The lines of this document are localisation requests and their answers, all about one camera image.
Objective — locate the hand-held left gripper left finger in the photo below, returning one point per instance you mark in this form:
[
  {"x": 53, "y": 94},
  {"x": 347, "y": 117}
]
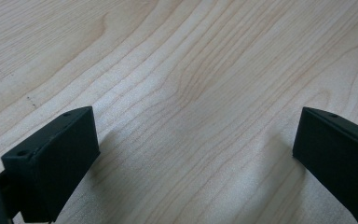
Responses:
[{"x": 52, "y": 161}]

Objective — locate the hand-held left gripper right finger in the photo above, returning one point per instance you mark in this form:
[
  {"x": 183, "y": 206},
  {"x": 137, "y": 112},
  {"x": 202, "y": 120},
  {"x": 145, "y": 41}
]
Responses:
[{"x": 338, "y": 155}]

